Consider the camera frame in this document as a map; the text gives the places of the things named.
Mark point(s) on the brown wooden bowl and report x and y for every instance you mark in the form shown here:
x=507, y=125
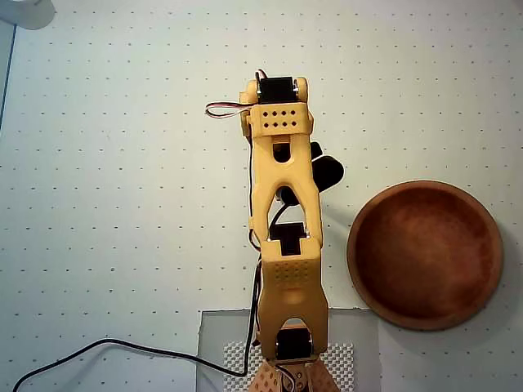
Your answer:
x=425, y=257

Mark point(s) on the white textured mat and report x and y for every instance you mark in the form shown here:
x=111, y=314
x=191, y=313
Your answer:
x=237, y=363

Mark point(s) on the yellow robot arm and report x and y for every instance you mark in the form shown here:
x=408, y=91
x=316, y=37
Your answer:
x=290, y=294

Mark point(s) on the white lamp head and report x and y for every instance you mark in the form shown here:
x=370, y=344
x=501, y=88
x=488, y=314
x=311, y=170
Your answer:
x=28, y=12

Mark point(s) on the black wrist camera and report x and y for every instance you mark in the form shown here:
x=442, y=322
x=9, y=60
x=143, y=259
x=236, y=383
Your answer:
x=327, y=171

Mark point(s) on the grey base plate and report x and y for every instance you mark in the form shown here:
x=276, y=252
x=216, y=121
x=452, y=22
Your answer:
x=212, y=326

